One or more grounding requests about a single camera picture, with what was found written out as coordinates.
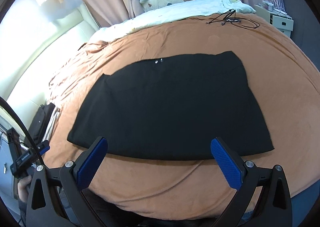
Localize black garment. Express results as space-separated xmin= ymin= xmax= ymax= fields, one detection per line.
xmin=67 ymin=51 xmax=273 ymax=160

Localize black folded clothes stack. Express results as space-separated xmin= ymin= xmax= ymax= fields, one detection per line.
xmin=28 ymin=103 xmax=55 ymax=145

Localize beige folded clothes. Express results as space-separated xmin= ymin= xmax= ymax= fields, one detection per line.
xmin=42 ymin=107 xmax=61 ymax=141

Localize left hand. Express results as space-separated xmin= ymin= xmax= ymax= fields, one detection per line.
xmin=17 ymin=175 xmax=32 ymax=203

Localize white padded headboard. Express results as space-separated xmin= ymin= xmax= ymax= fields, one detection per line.
xmin=1 ymin=2 xmax=99 ymax=125

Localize brown bed cover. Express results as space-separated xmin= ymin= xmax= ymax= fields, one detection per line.
xmin=44 ymin=14 xmax=319 ymax=220

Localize white bedside cabinet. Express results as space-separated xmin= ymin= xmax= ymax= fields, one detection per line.
xmin=253 ymin=5 xmax=294 ymax=38

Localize white quilt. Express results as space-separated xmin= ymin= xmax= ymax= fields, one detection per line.
xmin=88 ymin=0 xmax=255 ymax=43

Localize black camera cable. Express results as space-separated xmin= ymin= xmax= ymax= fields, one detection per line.
xmin=0 ymin=96 xmax=46 ymax=166

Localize black cables on bed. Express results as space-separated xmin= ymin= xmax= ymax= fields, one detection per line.
xmin=205 ymin=8 xmax=261 ymax=30

